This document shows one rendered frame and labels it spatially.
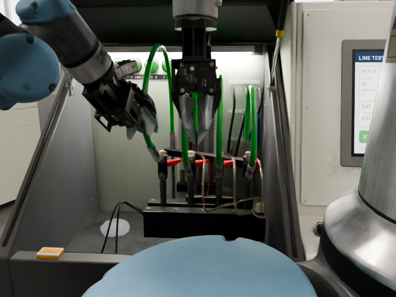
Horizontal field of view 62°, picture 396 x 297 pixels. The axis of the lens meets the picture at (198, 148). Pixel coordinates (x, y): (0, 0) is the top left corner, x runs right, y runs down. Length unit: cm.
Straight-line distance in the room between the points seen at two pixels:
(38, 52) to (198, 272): 31
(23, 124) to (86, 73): 331
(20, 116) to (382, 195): 378
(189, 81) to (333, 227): 41
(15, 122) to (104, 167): 260
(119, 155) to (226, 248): 111
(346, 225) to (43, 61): 34
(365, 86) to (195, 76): 58
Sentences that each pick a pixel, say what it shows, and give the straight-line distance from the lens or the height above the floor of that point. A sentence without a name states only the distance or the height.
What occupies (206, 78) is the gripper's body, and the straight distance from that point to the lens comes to 54.
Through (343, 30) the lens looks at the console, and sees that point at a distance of 104.
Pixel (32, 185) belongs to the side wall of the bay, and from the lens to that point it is 96.
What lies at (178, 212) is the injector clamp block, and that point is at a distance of 94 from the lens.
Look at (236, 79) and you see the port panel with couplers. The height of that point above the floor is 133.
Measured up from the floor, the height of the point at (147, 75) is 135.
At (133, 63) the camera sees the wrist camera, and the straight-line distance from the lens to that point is 74.
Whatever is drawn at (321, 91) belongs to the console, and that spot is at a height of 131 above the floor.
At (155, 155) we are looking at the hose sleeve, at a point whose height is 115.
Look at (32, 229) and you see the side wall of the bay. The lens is 97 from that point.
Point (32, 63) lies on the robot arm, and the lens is 41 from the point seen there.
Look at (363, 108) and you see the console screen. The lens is 101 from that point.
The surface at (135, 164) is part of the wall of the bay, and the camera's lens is 127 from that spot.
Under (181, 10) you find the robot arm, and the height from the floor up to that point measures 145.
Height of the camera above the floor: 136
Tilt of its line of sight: 13 degrees down
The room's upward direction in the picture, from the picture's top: straight up
